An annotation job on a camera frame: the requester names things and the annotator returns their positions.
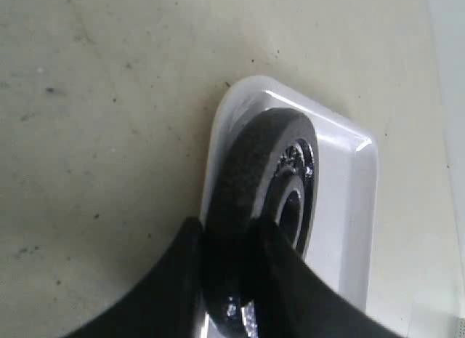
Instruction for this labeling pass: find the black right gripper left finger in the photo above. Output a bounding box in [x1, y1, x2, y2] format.
[66, 217, 203, 337]

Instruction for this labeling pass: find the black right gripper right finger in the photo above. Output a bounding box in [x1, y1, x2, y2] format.
[250, 220, 396, 337]

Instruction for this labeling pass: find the black weight plate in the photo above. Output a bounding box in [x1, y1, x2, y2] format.
[203, 108, 318, 337]

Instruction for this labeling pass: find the white rectangular tray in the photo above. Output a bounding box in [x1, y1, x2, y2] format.
[200, 76, 379, 311]

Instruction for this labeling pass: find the white perforated box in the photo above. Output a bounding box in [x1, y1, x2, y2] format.
[451, 317, 465, 338]

